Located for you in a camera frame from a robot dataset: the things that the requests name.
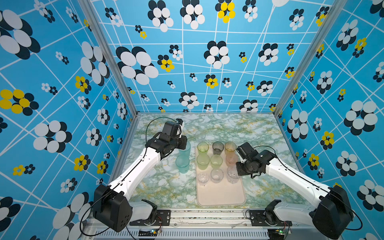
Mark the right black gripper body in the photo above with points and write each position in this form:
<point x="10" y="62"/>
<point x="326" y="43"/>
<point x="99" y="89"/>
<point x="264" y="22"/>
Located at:
<point x="243" y="168"/>

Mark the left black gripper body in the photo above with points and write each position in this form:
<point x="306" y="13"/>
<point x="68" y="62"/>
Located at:
<point x="179" y="143"/>

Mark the pink textured cup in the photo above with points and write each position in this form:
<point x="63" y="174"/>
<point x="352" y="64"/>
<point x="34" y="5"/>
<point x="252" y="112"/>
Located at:
<point x="231" y="160"/>

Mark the clear faceted glass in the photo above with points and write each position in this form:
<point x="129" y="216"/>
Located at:
<point x="232" y="175"/>

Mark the amber yellow cup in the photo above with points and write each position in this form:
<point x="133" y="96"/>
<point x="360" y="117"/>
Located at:
<point x="230" y="148"/>

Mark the light green textured cup front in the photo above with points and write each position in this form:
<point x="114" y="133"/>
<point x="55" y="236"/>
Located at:
<point x="216" y="161"/>

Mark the light green textured cup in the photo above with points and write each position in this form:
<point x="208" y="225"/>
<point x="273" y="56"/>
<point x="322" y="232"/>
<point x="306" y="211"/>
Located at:
<point x="203" y="161"/>
<point x="216" y="161"/>

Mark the frosted clear textured cup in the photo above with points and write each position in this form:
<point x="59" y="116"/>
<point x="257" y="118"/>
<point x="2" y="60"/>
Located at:
<point x="217" y="175"/>

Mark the grey smoky cup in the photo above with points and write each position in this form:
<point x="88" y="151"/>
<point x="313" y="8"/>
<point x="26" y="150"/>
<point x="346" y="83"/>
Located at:
<point x="218" y="148"/>

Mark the green transparent cup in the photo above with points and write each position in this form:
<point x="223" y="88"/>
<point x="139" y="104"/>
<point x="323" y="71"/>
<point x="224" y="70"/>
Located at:
<point x="203" y="148"/>

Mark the small clear glass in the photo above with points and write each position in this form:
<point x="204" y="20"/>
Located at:
<point x="203" y="178"/>

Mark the large clear glass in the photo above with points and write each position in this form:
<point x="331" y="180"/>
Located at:
<point x="200" y="136"/>

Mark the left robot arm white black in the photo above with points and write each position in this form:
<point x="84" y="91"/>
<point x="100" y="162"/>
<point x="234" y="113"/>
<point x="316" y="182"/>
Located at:
<point x="112" y="205"/>

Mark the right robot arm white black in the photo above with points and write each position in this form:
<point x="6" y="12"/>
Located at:
<point x="329" y="209"/>

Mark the pink rectangular tray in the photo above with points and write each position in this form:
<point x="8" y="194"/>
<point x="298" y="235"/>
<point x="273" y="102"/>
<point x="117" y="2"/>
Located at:
<point x="221" y="194"/>

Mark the tall teal cup rear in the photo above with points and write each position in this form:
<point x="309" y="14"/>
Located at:
<point x="186" y="152"/>

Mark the tall teal cup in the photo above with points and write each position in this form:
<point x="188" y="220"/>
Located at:
<point x="186" y="152"/>
<point x="183" y="164"/>

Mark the tall teal cup front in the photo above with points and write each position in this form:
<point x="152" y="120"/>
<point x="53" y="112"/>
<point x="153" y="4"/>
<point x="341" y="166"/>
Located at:
<point x="183" y="164"/>

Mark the right green circuit board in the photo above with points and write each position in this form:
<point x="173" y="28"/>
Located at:
<point x="276" y="234"/>

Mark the green circuit board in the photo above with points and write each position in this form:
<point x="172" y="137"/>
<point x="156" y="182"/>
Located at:
<point x="276" y="234"/>
<point x="149" y="233"/>

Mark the left green circuit board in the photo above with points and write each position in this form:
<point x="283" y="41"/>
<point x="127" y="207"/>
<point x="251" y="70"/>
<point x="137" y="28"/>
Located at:
<point x="149" y="233"/>

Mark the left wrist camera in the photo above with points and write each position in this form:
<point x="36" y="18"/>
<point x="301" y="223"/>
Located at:
<point x="181" y="124"/>

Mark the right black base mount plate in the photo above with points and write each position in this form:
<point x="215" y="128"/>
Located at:
<point x="258" y="219"/>

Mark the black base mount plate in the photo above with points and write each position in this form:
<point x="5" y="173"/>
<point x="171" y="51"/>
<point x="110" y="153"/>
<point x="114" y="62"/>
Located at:
<point x="258" y="219"/>
<point x="162" y="218"/>

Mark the aluminium front rail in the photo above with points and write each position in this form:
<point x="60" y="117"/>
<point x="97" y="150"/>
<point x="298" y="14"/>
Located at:
<point x="200" y="224"/>

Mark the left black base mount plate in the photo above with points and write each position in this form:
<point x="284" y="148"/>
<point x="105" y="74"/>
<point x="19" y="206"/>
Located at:
<point x="162" y="218"/>

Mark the left aluminium corner post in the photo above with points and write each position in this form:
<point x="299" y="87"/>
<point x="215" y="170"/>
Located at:
<point x="102" y="41"/>

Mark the aluminium corner post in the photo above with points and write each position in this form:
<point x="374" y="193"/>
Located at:
<point x="102" y="41"/>
<point x="323" y="31"/>

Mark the right aluminium corner post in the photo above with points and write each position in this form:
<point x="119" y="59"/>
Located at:
<point x="323" y="31"/>

